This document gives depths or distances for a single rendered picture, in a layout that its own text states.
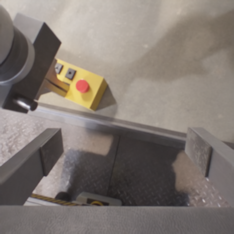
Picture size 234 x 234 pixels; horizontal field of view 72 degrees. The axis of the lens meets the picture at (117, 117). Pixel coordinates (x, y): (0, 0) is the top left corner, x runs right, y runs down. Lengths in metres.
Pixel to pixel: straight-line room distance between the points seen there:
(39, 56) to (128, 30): 0.26
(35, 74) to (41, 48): 0.04
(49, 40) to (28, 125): 1.12
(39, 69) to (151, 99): 0.24
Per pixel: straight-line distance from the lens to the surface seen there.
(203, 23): 0.49
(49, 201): 0.95
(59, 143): 0.16
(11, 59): 0.22
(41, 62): 0.28
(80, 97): 0.37
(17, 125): 1.42
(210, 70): 0.44
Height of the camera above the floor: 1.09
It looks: 79 degrees down
